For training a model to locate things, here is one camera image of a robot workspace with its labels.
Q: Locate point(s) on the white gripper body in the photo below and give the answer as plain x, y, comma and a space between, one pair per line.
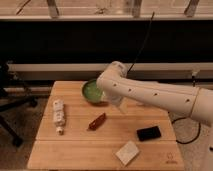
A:
117, 101

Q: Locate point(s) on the green bowl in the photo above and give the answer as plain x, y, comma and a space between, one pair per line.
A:
92, 93

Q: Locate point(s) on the red chili pepper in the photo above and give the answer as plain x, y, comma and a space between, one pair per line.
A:
95, 124

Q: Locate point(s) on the black rectangular sponge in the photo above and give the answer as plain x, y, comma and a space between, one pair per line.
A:
148, 133

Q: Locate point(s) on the white sponge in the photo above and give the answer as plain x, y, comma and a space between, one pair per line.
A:
127, 152

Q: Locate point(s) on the white tube with cap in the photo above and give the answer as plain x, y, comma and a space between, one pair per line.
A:
59, 116

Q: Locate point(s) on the wooden table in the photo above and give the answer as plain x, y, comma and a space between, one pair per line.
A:
81, 149

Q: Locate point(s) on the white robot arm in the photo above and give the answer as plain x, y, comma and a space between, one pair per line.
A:
193, 102

